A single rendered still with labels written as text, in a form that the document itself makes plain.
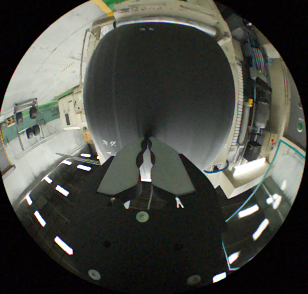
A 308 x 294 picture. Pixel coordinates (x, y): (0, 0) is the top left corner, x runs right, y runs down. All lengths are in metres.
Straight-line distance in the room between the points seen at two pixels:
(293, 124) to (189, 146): 0.58
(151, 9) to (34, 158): 11.42
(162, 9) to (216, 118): 0.37
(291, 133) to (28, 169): 12.00
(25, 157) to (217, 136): 11.25
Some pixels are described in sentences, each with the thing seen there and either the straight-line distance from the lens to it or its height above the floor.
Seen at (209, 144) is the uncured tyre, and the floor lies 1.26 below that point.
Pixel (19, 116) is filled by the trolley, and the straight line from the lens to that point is 5.22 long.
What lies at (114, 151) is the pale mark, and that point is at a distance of 0.16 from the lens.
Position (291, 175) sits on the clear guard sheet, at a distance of 0.64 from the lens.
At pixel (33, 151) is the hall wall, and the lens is 11.28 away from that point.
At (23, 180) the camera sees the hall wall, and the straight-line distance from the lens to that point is 11.59.
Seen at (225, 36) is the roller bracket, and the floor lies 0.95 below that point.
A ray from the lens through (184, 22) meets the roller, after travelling 0.40.
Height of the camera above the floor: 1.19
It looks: 24 degrees up
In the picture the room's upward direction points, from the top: 178 degrees clockwise
